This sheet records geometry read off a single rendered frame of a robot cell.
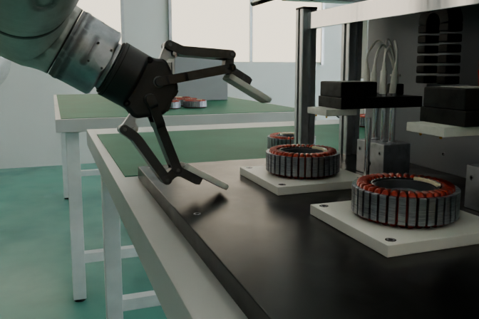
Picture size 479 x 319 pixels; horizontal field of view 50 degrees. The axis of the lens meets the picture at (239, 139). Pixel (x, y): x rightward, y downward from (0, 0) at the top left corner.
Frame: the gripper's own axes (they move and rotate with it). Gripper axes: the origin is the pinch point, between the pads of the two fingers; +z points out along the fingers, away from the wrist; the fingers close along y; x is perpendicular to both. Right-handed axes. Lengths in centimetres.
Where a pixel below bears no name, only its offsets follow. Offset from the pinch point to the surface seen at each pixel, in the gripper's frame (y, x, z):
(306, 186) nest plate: -1.9, -4.9, 10.1
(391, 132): 12.7, -1.1, 21.8
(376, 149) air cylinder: 9.3, -0.1, 21.3
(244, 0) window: 193, 436, 101
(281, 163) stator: -0.1, -0.4, 7.3
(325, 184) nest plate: -0.3, -5.0, 12.5
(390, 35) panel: 33.3, 13.3, 22.9
